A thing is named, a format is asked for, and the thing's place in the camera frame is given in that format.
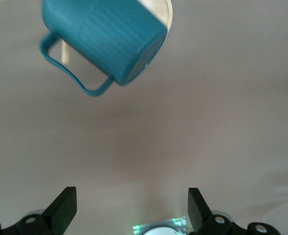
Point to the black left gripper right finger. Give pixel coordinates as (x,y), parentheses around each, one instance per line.
(197,210)

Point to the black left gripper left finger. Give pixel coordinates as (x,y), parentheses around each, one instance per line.
(60,208)

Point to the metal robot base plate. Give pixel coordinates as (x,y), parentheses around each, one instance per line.
(139,228)

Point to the teal mug yellow inside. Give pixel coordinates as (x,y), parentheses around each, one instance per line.
(104,31)

